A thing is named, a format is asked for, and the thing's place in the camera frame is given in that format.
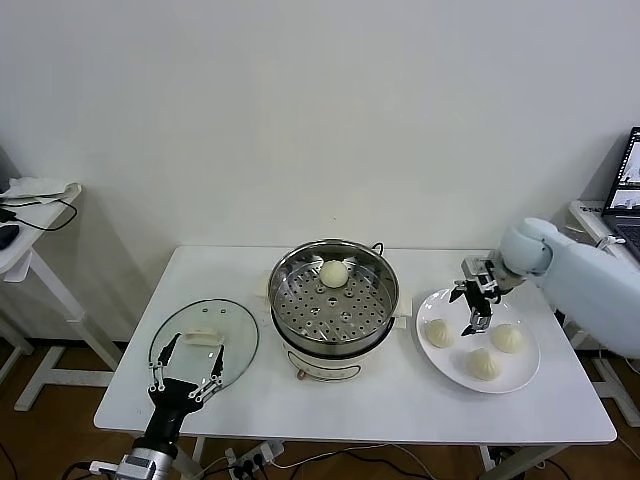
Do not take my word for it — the white side table with cloth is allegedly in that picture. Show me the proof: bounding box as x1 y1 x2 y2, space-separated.
0 182 126 412

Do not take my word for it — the stainless steel steamer basket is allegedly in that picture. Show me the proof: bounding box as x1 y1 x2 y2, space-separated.
254 239 415 354

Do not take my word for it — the white power strip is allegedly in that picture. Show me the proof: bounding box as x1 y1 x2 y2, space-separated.
223 439 286 476

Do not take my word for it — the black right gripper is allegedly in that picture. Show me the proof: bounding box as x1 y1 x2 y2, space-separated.
448 266 515 338

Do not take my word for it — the white table leg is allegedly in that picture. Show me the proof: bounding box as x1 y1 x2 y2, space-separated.
478 442 566 480
177 435 207 480

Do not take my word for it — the round glass lid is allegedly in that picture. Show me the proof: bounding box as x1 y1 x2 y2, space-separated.
148 298 261 399

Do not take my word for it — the open black laptop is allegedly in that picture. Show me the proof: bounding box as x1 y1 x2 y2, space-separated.
602 126 640 259

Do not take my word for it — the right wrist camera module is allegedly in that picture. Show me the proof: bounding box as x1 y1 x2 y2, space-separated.
462 255 494 282

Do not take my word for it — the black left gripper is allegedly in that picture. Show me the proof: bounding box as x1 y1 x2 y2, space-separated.
144 331 227 444

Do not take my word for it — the crumpled white cloth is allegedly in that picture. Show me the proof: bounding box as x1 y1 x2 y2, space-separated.
0 175 84 206

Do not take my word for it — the white printed box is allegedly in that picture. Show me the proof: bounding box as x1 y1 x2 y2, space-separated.
571 199 609 217

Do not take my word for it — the white steamed baozi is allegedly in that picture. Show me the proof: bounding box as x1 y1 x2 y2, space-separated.
465 348 503 381
489 323 526 355
318 259 349 290
424 318 457 350

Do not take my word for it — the white round plate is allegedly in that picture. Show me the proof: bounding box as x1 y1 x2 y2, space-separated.
415 286 542 395

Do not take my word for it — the black cable with plug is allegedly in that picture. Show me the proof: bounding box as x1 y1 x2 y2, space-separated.
0 197 80 231

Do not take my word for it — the white electric cooker base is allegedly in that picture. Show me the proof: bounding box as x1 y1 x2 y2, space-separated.
272 314 410 384

